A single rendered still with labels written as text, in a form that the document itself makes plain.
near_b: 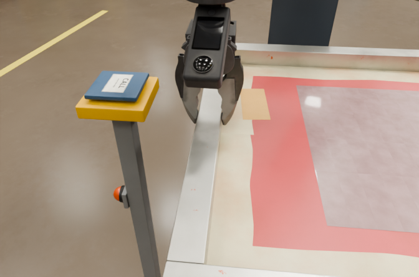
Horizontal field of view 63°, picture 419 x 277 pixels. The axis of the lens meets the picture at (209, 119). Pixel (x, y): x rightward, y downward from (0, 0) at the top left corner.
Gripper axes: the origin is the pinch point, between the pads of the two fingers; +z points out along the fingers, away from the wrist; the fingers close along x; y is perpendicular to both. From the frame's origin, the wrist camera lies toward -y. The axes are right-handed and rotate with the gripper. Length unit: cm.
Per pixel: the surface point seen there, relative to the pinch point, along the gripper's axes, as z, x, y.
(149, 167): 98, 42, 88
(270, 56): 0.4, -10.9, 25.5
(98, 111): 3.5, 21.2, 5.5
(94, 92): 1.0, 22.4, 8.3
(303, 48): -0.9, -18.1, 27.5
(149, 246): 52, 18, 10
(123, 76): 1.0, 18.8, 14.7
